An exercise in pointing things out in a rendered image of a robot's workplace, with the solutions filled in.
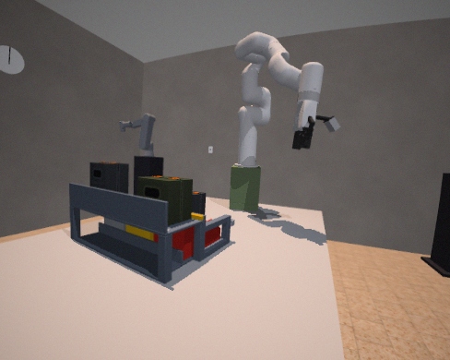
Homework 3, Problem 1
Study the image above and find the orange flat bar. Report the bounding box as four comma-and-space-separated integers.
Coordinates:
192, 213, 204, 221

